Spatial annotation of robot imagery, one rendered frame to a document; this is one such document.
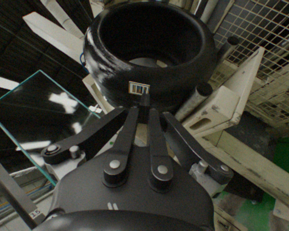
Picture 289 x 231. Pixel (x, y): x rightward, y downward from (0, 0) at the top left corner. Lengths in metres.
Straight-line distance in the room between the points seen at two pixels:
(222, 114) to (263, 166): 0.63
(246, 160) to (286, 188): 0.24
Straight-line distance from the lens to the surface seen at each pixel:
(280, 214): 1.23
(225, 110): 0.35
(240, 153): 0.85
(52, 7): 1.80
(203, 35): 0.57
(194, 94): 0.36
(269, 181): 0.95
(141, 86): 0.33
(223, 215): 1.10
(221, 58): 0.60
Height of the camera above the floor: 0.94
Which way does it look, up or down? 10 degrees up
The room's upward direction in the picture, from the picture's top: 55 degrees counter-clockwise
